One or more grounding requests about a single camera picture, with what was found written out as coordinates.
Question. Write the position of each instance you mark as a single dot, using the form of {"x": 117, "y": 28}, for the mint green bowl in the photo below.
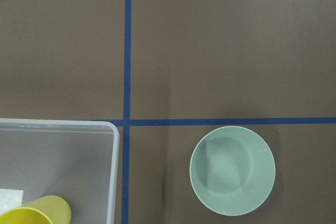
{"x": 232, "y": 170}

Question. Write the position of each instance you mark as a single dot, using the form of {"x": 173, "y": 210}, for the yellow plastic cup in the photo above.
{"x": 47, "y": 209}

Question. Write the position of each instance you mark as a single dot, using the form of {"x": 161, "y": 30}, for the translucent plastic storage box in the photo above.
{"x": 75, "y": 160}

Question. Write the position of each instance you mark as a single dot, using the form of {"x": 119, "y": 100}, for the white label in box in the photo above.
{"x": 10, "y": 198}

